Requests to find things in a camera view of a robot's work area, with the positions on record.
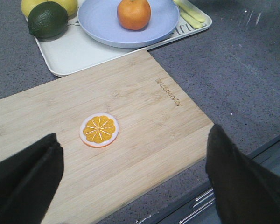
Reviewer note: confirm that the orange slice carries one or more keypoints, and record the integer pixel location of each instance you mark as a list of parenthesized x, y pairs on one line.
[(99, 130)]

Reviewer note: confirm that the yellow plastic fork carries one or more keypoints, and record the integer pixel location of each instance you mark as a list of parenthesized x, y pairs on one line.
[(190, 20)]

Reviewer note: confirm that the light blue plate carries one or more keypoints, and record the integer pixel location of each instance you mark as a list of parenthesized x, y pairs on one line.
[(98, 18)]

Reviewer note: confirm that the whole orange fruit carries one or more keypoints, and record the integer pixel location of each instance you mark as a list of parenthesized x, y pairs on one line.
[(134, 14)]

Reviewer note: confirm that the cream rectangular tray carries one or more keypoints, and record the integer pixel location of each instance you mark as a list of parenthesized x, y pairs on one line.
[(74, 50)]

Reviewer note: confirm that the yellow plastic spoon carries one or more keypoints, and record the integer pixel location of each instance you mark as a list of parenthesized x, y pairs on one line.
[(191, 11)]

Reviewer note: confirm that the yellow lemon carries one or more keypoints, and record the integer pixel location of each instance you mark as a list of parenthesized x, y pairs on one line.
[(70, 6)]

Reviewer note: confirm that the dark green lime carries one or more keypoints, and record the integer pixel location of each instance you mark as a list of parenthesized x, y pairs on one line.
[(47, 20)]

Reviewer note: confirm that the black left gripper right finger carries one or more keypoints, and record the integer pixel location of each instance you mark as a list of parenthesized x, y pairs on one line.
[(245, 192)]

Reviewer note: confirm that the wooden cutting board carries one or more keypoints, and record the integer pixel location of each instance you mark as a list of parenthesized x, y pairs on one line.
[(161, 132)]

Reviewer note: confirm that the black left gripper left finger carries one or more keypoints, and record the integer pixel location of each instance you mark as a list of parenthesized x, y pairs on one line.
[(29, 180)]

